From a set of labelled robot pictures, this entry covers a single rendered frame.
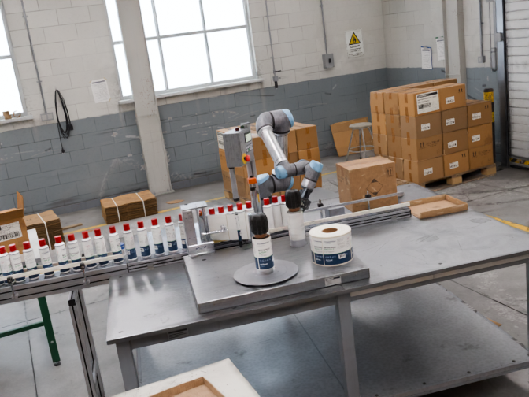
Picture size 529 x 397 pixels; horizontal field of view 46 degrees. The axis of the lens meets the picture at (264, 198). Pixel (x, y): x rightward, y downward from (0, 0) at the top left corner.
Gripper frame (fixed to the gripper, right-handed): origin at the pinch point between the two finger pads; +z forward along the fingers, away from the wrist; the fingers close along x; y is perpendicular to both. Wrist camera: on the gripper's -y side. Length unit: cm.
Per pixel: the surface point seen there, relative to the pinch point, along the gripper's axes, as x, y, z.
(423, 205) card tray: 78, -8, -33
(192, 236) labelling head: -54, 16, 24
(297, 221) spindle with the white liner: -8.6, 32.7, -4.4
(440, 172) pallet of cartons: 250, -302, -60
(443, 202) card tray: 89, -7, -40
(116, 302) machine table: -83, 45, 60
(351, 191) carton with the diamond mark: 33.7, -16.3, -25.6
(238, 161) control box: -42.4, 0.4, -20.1
